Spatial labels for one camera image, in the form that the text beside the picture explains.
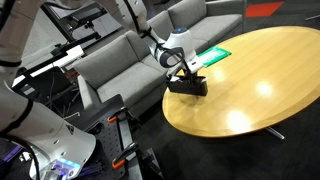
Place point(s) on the green book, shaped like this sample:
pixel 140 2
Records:
pixel 216 55

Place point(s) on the metal table base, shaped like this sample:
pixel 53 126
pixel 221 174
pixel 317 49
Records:
pixel 275 132

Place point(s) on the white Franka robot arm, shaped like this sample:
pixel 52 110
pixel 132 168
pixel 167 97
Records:
pixel 40 130

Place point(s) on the white flat panel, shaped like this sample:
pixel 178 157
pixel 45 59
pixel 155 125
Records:
pixel 66 56

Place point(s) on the gray fabric sofa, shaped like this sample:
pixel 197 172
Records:
pixel 126 83
pixel 216 26

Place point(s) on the black metal stand frame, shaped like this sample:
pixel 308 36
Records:
pixel 90 14

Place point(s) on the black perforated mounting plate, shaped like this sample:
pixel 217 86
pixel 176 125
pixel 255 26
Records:
pixel 106 140

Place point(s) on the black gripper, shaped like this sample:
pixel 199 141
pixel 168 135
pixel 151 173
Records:
pixel 193 74

